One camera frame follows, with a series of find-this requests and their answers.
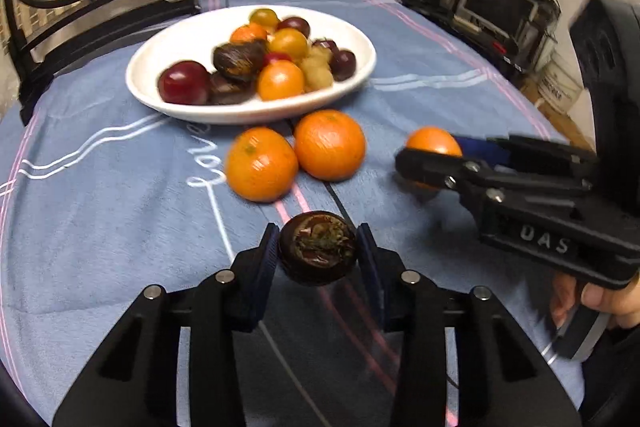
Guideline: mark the dark brown tomato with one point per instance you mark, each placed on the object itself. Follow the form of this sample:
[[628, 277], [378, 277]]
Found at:
[[227, 91], [240, 59]]

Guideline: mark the white plate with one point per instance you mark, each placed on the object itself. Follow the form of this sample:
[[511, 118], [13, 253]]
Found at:
[[200, 32]]

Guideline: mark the dark brown tomato upper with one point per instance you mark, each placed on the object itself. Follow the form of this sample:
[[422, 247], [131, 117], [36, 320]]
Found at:
[[240, 59]]

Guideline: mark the person's right hand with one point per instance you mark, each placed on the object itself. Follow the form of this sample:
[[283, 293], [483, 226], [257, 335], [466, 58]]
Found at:
[[620, 304]]

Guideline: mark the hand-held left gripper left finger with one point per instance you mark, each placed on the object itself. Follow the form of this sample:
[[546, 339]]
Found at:
[[267, 259]]

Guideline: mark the person's right forearm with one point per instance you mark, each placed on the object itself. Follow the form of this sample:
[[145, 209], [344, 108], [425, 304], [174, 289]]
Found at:
[[610, 382]]

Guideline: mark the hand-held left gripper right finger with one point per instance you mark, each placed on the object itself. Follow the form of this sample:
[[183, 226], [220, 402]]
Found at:
[[368, 264]]

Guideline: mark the tan longan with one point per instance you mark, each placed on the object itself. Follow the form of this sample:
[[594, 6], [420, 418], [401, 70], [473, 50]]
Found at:
[[316, 76], [320, 54]]

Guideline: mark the blue striped blanket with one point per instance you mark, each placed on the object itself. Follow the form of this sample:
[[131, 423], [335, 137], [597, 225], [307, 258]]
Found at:
[[100, 207]]

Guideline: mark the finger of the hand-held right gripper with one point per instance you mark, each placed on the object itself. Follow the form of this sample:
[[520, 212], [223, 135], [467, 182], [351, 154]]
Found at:
[[435, 167], [482, 148]]

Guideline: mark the red cherry tomato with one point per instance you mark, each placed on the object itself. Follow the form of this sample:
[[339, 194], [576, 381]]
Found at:
[[276, 57]]

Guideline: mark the dark brown tomato lower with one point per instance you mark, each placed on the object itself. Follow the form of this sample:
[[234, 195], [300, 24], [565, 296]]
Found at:
[[227, 91]]

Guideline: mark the dark brown water chestnut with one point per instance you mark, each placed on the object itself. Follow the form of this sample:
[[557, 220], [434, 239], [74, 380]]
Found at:
[[317, 249]]

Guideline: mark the yellow cherry tomato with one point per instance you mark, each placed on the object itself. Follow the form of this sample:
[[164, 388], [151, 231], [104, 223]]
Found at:
[[288, 43]]

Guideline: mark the white bucket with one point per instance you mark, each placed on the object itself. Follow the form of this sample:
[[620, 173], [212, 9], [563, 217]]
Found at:
[[560, 82]]

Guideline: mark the orange-yellow tomato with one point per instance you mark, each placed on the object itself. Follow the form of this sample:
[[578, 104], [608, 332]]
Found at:
[[281, 80]]

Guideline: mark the black monitor and equipment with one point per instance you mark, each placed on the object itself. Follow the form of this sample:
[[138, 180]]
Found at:
[[475, 42]]

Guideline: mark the yellow-green cherry tomato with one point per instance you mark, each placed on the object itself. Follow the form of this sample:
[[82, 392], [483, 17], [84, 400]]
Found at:
[[264, 17]]

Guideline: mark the dark red plum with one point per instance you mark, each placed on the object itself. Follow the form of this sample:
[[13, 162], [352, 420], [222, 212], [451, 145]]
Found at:
[[343, 64], [184, 82], [294, 27], [325, 45]]

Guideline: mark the orange mandarin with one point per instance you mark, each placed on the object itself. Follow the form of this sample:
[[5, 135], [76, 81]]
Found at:
[[261, 164], [434, 142], [330, 144]]

